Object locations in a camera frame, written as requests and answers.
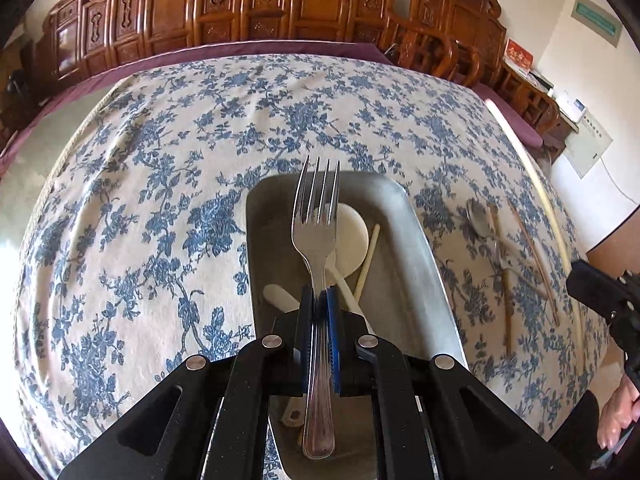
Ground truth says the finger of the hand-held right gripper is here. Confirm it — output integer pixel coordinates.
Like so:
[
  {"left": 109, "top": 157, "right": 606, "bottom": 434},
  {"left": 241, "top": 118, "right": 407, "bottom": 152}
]
[{"left": 566, "top": 259, "right": 628, "bottom": 320}]

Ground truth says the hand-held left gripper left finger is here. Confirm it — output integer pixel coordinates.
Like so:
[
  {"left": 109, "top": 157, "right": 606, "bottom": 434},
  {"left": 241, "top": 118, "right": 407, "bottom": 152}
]
[{"left": 57, "top": 285, "right": 314, "bottom": 480}]

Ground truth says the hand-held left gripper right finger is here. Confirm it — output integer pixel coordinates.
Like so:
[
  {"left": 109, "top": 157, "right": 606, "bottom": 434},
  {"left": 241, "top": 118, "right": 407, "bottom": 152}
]
[{"left": 325, "top": 285, "right": 583, "bottom": 480}]

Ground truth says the white plastic spoon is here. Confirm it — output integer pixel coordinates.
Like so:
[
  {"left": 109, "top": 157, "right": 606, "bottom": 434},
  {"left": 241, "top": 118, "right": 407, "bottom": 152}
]
[
  {"left": 263, "top": 284, "right": 306, "bottom": 312},
  {"left": 327, "top": 203, "right": 376, "bottom": 336}
]

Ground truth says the beige chopstick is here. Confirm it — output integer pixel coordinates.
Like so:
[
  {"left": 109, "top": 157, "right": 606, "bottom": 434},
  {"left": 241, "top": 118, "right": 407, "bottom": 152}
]
[{"left": 352, "top": 224, "right": 382, "bottom": 303}]

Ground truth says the metal fork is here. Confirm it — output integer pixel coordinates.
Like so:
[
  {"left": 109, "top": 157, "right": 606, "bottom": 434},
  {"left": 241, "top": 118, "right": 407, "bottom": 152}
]
[{"left": 291, "top": 156, "right": 342, "bottom": 461}]

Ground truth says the rectangular metal tray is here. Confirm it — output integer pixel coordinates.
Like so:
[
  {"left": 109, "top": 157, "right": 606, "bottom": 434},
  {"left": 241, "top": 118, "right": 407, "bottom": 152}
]
[{"left": 245, "top": 170, "right": 471, "bottom": 480}]

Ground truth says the person's right hand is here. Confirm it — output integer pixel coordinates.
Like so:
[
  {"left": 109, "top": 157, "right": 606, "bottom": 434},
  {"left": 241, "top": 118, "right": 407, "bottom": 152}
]
[{"left": 597, "top": 365, "right": 640, "bottom": 453}]

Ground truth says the brown wooden chopstick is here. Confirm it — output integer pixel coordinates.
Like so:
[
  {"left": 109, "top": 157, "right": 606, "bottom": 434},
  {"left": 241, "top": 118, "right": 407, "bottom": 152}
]
[
  {"left": 507, "top": 199, "right": 561, "bottom": 327},
  {"left": 489, "top": 204, "right": 514, "bottom": 358}
]

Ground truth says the metal spoon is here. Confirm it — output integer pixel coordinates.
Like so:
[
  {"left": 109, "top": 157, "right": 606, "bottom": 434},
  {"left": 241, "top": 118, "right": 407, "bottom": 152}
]
[{"left": 465, "top": 198, "right": 516, "bottom": 281}]

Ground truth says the purple armchair cushion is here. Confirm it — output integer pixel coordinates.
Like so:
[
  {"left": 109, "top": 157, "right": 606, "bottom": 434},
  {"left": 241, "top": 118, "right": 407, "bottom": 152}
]
[{"left": 472, "top": 82, "right": 543, "bottom": 149}]

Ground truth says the white desk device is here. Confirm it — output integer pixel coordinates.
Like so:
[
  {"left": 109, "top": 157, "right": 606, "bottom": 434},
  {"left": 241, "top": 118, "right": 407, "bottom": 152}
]
[{"left": 555, "top": 91, "right": 589, "bottom": 124}]

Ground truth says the blue floral tablecloth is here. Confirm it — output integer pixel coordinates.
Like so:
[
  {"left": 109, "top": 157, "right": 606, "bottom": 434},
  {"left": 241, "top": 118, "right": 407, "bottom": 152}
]
[{"left": 12, "top": 52, "right": 613, "bottom": 480}]

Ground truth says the red printed box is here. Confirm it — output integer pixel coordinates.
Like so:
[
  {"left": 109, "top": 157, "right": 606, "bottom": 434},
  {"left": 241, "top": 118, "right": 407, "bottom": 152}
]
[{"left": 504, "top": 37, "right": 534, "bottom": 71}]

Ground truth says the carved wooden armchair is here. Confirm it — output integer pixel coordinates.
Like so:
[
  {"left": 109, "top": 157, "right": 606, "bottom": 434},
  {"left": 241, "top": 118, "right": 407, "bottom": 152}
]
[{"left": 385, "top": 0, "right": 561, "bottom": 136}]

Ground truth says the carved wooden sofa bench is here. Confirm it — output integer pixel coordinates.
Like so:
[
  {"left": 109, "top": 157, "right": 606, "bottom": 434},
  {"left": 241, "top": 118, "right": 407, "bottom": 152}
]
[{"left": 20, "top": 0, "right": 401, "bottom": 91}]

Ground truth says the white wall electrical panel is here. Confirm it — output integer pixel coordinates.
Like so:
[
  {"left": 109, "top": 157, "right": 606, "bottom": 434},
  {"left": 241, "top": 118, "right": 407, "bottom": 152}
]
[{"left": 562, "top": 110, "right": 614, "bottom": 179}]

